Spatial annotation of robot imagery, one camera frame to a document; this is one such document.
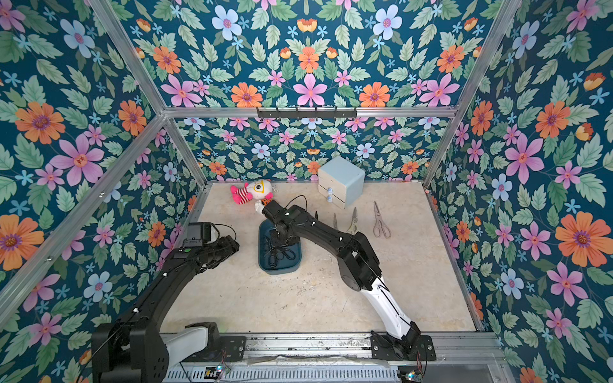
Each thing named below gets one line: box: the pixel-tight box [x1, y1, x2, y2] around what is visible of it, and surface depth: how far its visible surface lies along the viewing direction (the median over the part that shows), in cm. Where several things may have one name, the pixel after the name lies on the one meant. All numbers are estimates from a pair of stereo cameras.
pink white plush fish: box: [230, 179, 279, 206], surface depth 110 cm
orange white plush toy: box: [254, 198, 274, 215], surface depth 106 cm
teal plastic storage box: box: [257, 219, 303, 276], surface depth 94 cm
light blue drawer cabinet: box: [317, 156, 366, 210], surface depth 106 cm
